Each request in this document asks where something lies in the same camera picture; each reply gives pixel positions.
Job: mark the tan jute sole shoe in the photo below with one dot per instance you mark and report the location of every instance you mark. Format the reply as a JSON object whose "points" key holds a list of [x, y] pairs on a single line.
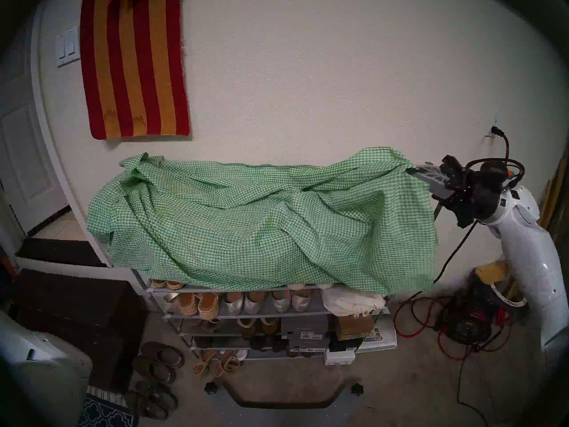
{"points": [[158, 283], [174, 285]]}

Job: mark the small grey Vionic shoebox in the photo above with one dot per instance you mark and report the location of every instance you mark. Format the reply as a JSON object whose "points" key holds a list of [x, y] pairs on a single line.
{"points": [[304, 324], [309, 346]]}

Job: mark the cream wedge sandal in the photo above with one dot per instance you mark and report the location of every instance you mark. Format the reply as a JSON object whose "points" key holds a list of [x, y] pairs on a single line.
{"points": [[171, 301]]}

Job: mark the tan woven espadrille shoe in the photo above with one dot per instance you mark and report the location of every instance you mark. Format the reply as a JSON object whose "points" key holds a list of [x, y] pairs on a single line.
{"points": [[208, 307], [187, 305]]}

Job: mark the white rimmed bucket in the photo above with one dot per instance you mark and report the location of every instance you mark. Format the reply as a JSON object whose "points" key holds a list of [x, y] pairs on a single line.
{"points": [[518, 302]]}

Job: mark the pale wooden slat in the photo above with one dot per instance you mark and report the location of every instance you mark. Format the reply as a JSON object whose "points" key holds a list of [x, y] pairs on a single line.
{"points": [[555, 186]]}

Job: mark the white light switch plate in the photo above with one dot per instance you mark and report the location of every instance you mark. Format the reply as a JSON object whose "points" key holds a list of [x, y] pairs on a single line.
{"points": [[67, 48]]}

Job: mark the black red jump starter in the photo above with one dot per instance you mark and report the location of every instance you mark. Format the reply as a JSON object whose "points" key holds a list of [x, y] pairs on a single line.
{"points": [[466, 324]]}

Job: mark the cream cloth bag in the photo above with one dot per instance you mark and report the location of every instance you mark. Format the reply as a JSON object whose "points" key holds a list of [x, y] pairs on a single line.
{"points": [[351, 302]]}

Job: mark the dark brown chest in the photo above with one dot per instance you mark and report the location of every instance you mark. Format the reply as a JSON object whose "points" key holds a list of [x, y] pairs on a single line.
{"points": [[80, 319]]}

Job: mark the cream white shoe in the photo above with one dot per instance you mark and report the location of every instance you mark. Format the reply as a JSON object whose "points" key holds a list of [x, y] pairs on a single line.
{"points": [[323, 286], [296, 287]]}

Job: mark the blue white patterned rug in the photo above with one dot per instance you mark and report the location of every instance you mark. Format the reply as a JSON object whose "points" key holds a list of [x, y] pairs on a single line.
{"points": [[102, 412]]}

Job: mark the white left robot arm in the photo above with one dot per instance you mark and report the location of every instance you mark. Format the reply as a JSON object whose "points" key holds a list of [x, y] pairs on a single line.
{"points": [[40, 377]]}

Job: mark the brown clog slipper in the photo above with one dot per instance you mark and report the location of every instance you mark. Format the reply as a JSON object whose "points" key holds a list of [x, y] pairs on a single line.
{"points": [[154, 369], [162, 355]]}

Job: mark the brown cardboard shoebox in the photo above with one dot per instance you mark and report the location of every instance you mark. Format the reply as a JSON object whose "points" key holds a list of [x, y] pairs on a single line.
{"points": [[354, 327]]}

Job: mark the grey tube shoe rack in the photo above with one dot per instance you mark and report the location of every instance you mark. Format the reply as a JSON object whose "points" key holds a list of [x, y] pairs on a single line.
{"points": [[266, 316]]}

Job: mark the grey robot base platform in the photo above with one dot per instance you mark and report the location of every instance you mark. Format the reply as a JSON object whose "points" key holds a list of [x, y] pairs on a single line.
{"points": [[222, 412]]}

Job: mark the brown suede ankle boot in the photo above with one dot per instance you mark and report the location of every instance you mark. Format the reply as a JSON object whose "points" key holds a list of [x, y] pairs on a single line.
{"points": [[269, 326], [246, 328]]}

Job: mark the black shoebox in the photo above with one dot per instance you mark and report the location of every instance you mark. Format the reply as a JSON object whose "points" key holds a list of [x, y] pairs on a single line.
{"points": [[344, 345]]}

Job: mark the black shoe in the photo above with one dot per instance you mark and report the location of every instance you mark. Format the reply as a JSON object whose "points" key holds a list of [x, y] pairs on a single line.
{"points": [[266, 344]]}

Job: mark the white sneaker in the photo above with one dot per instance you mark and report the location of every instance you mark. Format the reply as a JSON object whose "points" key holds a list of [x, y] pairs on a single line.
{"points": [[240, 355]]}

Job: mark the green white gingham cloth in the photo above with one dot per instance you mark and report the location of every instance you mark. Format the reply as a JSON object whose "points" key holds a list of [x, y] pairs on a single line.
{"points": [[249, 235]]}

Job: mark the silver metallic flat shoe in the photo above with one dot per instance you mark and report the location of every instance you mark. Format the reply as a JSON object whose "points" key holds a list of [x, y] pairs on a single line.
{"points": [[232, 304], [254, 303], [281, 302], [301, 301]]}

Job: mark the red yellow striped wall rug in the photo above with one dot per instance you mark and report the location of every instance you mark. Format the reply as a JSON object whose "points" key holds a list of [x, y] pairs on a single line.
{"points": [[133, 66]]}

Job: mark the small white box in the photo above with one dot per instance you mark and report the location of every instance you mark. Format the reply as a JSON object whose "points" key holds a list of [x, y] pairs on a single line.
{"points": [[340, 357]]}

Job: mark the black doorstep mat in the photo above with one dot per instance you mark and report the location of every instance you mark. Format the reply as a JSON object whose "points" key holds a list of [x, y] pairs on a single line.
{"points": [[58, 252]]}

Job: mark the white panel door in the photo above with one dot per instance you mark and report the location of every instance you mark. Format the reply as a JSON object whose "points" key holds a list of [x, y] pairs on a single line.
{"points": [[26, 163]]}

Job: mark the black star knob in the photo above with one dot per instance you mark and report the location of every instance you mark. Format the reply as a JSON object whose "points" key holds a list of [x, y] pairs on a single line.
{"points": [[357, 389], [211, 388]]}

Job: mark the yellow cardboard piece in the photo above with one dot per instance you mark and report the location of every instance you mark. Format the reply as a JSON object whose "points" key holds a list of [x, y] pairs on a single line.
{"points": [[491, 272]]}

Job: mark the white wall outlet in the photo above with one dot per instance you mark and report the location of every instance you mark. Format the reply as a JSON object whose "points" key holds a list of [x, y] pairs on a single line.
{"points": [[494, 118]]}

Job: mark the pink beige shoe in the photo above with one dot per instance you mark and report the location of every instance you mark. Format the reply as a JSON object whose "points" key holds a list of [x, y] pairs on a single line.
{"points": [[211, 326]]}

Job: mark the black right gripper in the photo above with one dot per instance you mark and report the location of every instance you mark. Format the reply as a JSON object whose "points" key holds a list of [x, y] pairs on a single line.
{"points": [[480, 190]]}

